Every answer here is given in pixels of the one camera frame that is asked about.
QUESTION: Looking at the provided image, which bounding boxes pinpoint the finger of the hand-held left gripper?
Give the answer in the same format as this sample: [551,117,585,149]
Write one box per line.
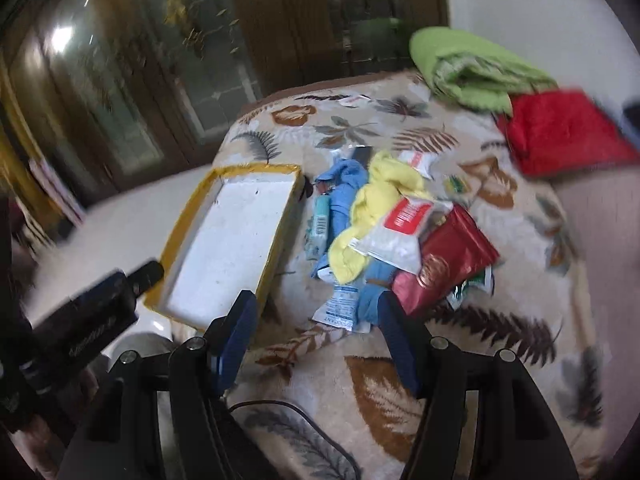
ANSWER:
[125,260,166,297]

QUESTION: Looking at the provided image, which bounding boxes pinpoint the yellow-edged white box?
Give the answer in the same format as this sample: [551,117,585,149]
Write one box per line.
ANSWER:
[143,162,306,333]

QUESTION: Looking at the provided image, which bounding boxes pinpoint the dark red foil pouch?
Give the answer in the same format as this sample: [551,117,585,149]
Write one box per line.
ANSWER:
[392,205,501,316]

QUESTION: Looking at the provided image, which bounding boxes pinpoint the wooden cabinet with glass doors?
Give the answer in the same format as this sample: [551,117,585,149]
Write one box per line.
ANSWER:
[0,0,451,211]

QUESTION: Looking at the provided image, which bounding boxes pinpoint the white packet with red label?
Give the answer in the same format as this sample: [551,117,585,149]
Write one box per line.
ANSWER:
[357,197,451,276]

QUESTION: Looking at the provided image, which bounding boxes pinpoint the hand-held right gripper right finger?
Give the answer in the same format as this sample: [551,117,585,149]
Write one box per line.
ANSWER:
[377,290,581,480]

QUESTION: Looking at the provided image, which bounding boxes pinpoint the teal tube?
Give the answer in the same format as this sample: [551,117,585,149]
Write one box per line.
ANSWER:
[307,195,332,241]

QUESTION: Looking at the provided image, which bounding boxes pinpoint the small green packet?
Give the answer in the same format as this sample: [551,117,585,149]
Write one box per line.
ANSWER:
[445,175,473,198]

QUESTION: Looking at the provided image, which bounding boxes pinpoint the folded green blanket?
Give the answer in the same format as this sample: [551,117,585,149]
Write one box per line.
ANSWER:
[409,27,558,116]

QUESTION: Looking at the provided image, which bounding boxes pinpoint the white blue-print sachet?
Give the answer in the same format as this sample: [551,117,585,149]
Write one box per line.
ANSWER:
[312,282,371,331]

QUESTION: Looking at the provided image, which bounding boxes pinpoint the yellow cloth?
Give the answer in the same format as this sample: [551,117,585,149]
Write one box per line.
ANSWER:
[327,152,436,283]

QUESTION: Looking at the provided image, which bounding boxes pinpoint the green and white wrapper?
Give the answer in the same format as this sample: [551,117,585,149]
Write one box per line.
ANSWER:
[447,267,496,311]

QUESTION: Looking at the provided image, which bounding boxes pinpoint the blue towel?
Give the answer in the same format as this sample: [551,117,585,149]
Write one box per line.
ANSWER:
[310,157,398,323]

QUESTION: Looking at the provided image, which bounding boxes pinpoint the small white and red packet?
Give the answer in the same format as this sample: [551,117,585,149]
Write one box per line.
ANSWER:
[397,150,441,181]

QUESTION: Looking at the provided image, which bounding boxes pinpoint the red cloth bag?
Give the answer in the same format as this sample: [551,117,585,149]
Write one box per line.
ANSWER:
[495,87,640,178]

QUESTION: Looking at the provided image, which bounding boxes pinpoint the leaf print blanket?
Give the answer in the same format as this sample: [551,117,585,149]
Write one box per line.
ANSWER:
[170,72,608,480]

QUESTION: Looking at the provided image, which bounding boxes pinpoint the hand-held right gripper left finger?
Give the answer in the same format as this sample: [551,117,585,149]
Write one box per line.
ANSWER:
[55,290,281,480]

